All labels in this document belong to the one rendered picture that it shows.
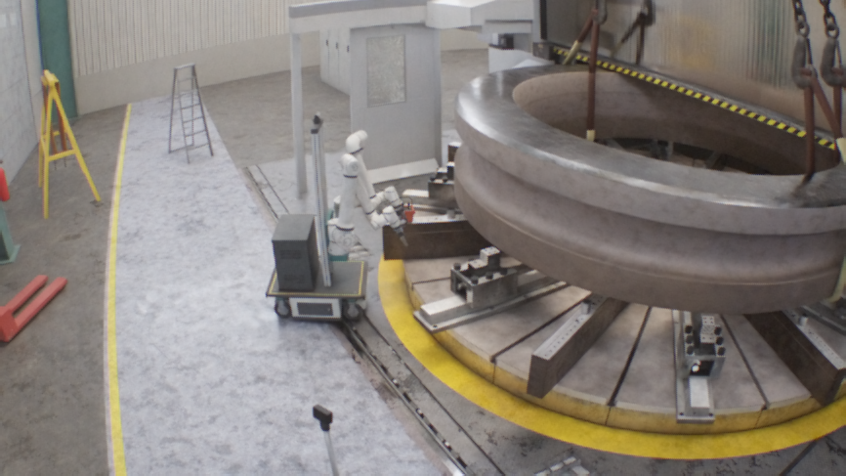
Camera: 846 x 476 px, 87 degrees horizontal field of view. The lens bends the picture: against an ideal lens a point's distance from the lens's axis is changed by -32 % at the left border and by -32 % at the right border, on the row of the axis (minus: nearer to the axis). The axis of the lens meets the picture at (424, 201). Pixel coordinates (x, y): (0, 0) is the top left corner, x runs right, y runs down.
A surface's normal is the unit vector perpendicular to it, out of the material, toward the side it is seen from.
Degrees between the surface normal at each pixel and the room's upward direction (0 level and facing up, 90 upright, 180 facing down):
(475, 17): 90
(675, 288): 90
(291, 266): 90
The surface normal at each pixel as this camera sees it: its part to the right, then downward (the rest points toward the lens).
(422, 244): 0.10, 0.38
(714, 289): -0.29, 0.37
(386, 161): 0.44, 0.33
